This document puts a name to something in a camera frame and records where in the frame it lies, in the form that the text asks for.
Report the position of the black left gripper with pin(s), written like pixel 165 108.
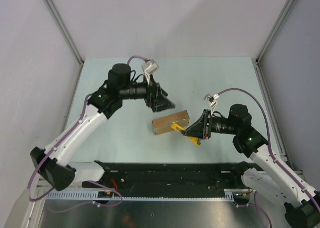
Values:
pixel 156 97

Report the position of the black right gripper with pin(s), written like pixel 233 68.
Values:
pixel 200 129

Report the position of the yellow utility knife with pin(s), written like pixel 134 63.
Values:
pixel 181 130

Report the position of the brown cardboard express box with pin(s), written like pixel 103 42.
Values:
pixel 164 124

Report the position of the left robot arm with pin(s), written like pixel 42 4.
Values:
pixel 53 162

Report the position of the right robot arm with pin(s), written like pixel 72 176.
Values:
pixel 280 184

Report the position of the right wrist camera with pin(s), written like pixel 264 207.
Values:
pixel 212 99

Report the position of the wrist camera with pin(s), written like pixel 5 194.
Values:
pixel 212 99
pixel 149 67

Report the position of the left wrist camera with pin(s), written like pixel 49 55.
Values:
pixel 149 67

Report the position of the grey slotted cable duct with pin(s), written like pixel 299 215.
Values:
pixel 107 195

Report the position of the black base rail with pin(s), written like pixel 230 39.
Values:
pixel 174 178

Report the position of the left aluminium frame post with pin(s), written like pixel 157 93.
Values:
pixel 57 17

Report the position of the aluminium frame post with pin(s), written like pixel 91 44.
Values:
pixel 57 17
pixel 283 16

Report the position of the right aluminium frame post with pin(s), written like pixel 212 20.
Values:
pixel 283 16

